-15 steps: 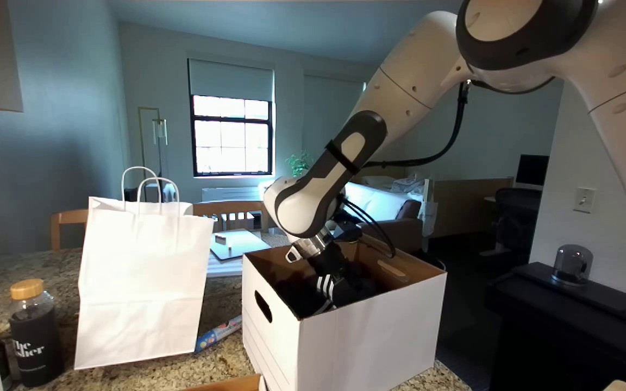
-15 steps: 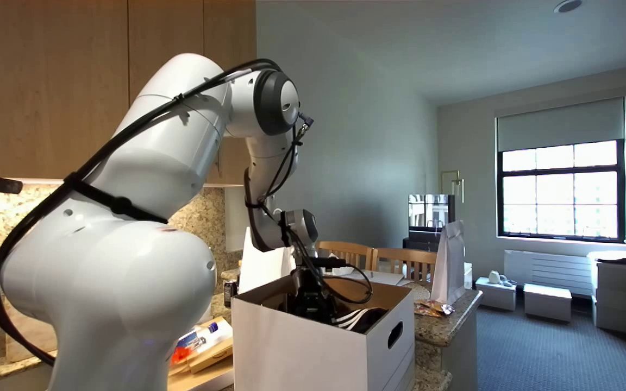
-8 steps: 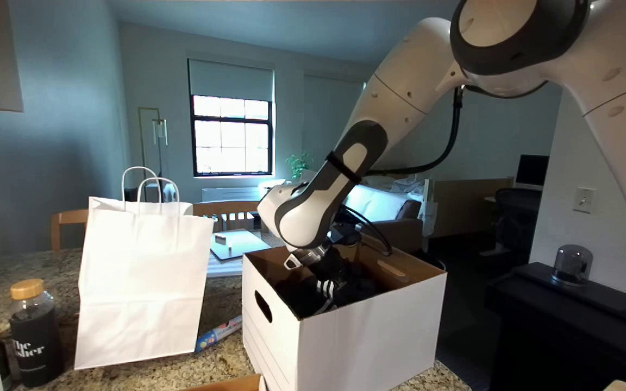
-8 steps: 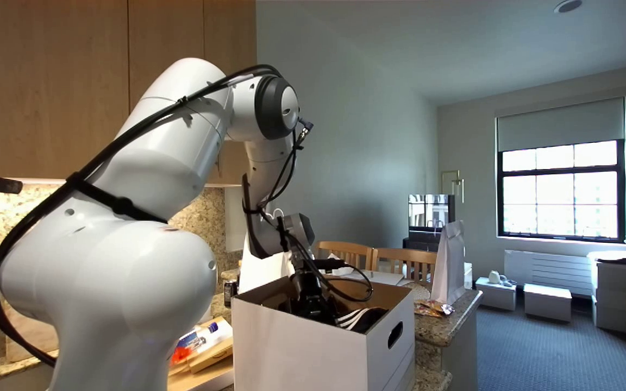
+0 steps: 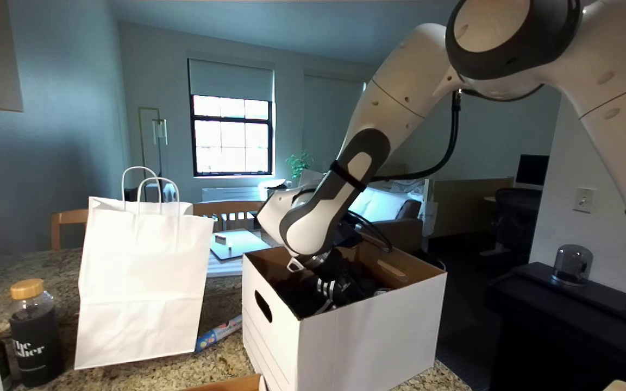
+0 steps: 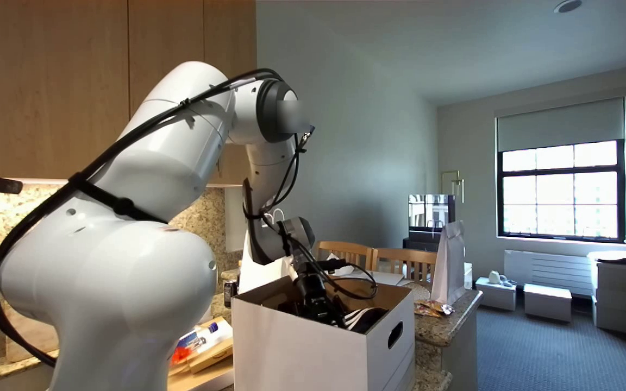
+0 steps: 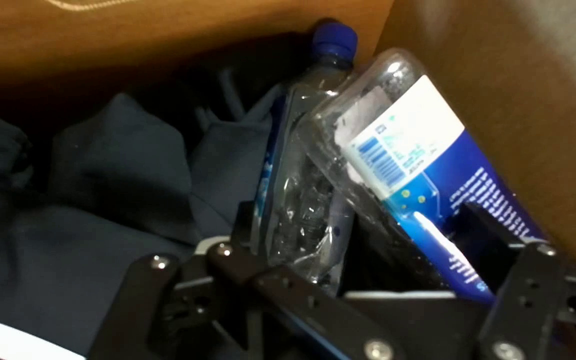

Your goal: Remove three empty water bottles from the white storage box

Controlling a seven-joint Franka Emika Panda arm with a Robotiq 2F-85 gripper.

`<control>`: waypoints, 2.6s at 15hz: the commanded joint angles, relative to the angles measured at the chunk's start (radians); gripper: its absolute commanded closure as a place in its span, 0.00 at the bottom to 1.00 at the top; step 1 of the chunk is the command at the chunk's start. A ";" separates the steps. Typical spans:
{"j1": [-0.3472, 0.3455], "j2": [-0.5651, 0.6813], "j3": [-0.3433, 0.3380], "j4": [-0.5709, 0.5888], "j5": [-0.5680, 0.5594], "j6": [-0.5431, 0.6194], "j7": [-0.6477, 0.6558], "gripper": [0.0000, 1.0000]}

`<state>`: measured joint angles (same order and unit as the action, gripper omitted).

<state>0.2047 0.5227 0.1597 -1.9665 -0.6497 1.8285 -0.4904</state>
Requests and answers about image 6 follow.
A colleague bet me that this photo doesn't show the white square ottoman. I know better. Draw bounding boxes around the white square ottoman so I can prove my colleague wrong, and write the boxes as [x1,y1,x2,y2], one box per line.
[521,283,573,324]
[473,270,519,313]

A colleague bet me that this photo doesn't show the white cardboard storage box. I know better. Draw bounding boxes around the white cardboard storage box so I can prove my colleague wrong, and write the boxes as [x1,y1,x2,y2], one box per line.
[231,270,416,391]

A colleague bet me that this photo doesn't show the tall narrow white bag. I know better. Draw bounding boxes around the tall narrow white bag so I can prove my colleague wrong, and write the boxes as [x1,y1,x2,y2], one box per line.
[429,219,469,303]

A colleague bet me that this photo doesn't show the yellow and white package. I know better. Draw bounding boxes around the yellow and white package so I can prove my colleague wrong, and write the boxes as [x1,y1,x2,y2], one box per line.
[170,320,235,369]

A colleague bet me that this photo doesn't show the wooden wall cabinets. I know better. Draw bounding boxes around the wooden wall cabinets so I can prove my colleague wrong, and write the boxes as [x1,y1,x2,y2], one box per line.
[0,0,259,186]

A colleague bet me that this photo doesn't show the wooden chair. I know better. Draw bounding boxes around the wooden chair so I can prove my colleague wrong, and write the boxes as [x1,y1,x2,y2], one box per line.
[317,238,375,274]
[369,246,439,287]

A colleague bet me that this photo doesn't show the round ceiling light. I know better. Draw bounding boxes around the round ceiling light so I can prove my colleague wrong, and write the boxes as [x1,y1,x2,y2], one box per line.
[552,0,584,16]

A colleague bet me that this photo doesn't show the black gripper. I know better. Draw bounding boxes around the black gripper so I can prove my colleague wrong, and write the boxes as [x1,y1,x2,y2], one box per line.
[297,268,340,326]

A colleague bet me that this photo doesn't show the white radiator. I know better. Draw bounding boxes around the white radiator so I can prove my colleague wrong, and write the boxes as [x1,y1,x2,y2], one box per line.
[501,247,594,298]

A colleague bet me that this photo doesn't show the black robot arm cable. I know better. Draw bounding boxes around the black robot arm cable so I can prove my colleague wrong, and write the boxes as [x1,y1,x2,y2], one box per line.
[0,64,378,366]

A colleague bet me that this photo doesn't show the white paper bag with handles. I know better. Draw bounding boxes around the white paper bag with handles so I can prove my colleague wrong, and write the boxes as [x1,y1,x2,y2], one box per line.
[236,208,296,295]

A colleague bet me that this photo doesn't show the black white striped sandal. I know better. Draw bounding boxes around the black white striped sandal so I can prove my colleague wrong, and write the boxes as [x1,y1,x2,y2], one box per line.
[339,306,388,334]

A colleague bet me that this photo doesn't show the white side cabinet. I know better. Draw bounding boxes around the white side cabinet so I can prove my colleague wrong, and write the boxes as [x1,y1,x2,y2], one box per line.
[589,250,626,334]

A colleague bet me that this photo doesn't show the wooden cutting board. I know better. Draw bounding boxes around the wooden cutting board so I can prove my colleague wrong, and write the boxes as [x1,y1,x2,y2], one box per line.
[164,357,236,391]

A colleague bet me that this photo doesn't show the white roller blind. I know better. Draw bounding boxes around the white roller blind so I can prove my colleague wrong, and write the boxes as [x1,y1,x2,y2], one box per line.
[494,96,626,153]

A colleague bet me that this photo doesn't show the black framed window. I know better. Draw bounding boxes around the black framed window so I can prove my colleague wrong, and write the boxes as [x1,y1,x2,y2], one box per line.
[495,138,626,246]

